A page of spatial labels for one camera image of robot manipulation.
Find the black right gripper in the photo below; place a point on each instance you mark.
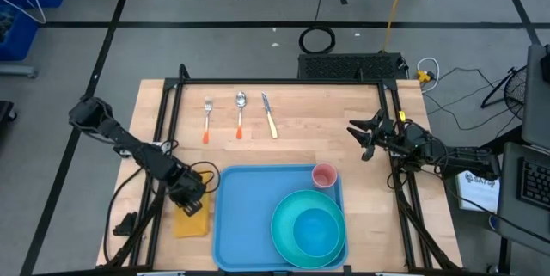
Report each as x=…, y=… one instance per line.
x=389, y=136

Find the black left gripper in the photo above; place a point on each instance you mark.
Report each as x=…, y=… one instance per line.
x=187, y=185

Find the yellow cloth napkin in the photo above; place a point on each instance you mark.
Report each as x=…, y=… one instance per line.
x=191, y=226

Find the pink plastic cup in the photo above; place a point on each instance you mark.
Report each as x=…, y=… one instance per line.
x=324, y=177

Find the teal plate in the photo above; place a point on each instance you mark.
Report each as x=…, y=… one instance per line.
x=281, y=228

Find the blue bowl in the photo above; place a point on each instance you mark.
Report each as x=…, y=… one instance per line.
x=315, y=233

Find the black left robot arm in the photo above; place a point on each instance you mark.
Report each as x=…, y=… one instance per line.
x=124, y=140

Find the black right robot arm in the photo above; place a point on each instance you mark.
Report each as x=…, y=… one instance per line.
x=464, y=157

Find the blue plastic tray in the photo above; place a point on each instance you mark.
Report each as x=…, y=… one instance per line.
x=245, y=216

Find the black vented computer case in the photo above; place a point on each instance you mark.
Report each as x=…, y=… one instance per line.
x=348, y=66

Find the yellow plug adapter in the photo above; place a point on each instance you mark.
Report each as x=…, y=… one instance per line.
x=423, y=76

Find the white printed paper sheet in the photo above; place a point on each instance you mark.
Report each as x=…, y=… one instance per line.
x=479, y=194

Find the black desk leg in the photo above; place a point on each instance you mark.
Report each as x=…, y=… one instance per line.
x=507, y=136

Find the grey keyboard desk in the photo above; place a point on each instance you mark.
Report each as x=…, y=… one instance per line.
x=511, y=216

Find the grey desk panel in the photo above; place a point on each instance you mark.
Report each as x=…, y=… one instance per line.
x=535, y=104

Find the black keyboard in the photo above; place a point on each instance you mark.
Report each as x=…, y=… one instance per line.
x=535, y=183

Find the black chair part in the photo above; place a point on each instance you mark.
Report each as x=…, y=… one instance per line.
x=5, y=110

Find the grey metal bar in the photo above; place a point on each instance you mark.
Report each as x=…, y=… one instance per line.
x=17, y=71

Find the small black bracket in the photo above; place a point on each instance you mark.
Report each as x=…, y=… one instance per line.
x=126, y=224

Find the black aluminium table frame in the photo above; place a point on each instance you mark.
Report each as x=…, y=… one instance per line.
x=279, y=81

